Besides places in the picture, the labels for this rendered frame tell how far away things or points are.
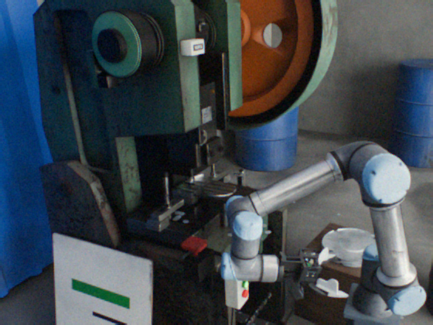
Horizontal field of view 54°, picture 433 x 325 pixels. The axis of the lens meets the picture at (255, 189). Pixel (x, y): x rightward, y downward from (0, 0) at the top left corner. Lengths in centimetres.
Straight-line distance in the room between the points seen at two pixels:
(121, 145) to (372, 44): 348
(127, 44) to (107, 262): 85
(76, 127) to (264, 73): 76
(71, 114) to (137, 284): 67
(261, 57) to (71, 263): 113
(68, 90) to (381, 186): 113
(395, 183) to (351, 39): 366
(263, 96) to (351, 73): 302
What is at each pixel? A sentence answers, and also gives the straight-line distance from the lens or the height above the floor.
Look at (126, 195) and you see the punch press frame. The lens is 166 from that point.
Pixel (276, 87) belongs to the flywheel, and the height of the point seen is 111.
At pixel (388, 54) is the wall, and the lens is 465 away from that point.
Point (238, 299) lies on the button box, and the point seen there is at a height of 54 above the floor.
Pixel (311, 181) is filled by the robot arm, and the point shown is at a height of 97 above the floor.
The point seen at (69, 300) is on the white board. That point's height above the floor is 31.
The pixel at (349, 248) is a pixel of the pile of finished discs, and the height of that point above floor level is 38.
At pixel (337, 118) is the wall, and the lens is 489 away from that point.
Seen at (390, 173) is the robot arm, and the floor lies 104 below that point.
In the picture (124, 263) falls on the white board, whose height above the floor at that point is 55.
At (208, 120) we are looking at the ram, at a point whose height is 104.
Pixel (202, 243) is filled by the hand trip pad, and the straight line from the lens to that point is 133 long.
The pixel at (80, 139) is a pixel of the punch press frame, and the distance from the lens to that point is 173.
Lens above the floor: 146
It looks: 25 degrees down
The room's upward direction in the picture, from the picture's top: 1 degrees counter-clockwise
